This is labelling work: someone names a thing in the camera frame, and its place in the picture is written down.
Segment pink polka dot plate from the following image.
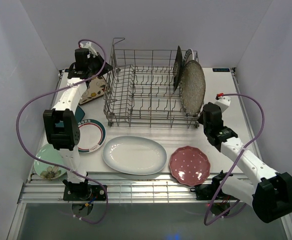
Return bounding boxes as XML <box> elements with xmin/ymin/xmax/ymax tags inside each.
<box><xmin>169</xmin><ymin>146</ymin><xmax>211</xmax><ymax>187</ymax></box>

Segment black square floral plate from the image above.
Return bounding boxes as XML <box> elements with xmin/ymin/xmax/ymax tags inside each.
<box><xmin>173</xmin><ymin>46</ymin><xmax>183</xmax><ymax>91</ymax></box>

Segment white oval plate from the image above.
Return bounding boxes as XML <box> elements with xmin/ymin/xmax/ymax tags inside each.
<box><xmin>102</xmin><ymin>136</ymin><xmax>167</xmax><ymax>176</ymax></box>

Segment teal square plate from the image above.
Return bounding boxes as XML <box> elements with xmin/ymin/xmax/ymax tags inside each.
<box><xmin>74</xmin><ymin>106</ymin><xmax>85</xmax><ymax>122</ymax></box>

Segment aluminium table frame rail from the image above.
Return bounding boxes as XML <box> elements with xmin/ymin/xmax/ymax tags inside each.
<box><xmin>19</xmin><ymin>68</ymin><xmax>254</xmax><ymax>204</ymax></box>

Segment grey wire dish rack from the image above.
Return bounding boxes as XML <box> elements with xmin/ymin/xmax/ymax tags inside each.
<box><xmin>103</xmin><ymin>37</ymin><xmax>199</xmax><ymax>128</ymax></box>

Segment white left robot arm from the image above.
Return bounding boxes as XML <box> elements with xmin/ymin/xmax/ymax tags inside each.
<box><xmin>43</xmin><ymin>47</ymin><xmax>109</xmax><ymax>200</ymax></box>

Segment beige square flower plate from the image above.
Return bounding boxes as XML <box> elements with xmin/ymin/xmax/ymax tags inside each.
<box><xmin>79</xmin><ymin>76</ymin><xmax>106</xmax><ymax>105</ymax></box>

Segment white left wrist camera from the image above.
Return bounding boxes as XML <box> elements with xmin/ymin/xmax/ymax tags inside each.
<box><xmin>78</xmin><ymin>41</ymin><xmax>97</xmax><ymax>57</ymax></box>

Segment white plate teal red rim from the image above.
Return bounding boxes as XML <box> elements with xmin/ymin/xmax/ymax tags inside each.
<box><xmin>183</xmin><ymin>48</ymin><xmax>199</xmax><ymax>65</ymax></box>
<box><xmin>78</xmin><ymin>119</ymin><xmax>106</xmax><ymax>154</ymax></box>

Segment right blue label sticker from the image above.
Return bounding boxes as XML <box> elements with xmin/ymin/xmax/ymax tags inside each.
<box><xmin>212</xmin><ymin>68</ymin><xmax>230</xmax><ymax>73</ymax></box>

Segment light green round plate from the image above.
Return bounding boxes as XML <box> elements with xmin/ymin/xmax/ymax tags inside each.
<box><xmin>34</xmin><ymin>144</ymin><xmax>66</xmax><ymax>180</ymax></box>

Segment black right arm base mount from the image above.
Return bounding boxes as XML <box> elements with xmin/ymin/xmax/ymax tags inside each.
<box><xmin>190</xmin><ymin>184</ymin><xmax>217</xmax><ymax>201</ymax></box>

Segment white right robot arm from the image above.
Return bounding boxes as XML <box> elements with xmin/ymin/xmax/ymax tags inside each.
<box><xmin>199</xmin><ymin>102</ymin><xmax>292</xmax><ymax>223</ymax></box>

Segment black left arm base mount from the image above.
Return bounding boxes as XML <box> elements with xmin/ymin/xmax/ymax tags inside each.
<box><xmin>62</xmin><ymin>184</ymin><xmax>107</xmax><ymax>202</ymax></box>

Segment speckled beige blue round plate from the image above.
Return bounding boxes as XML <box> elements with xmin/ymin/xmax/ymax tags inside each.
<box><xmin>180</xmin><ymin>60</ymin><xmax>206</xmax><ymax>116</ymax></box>

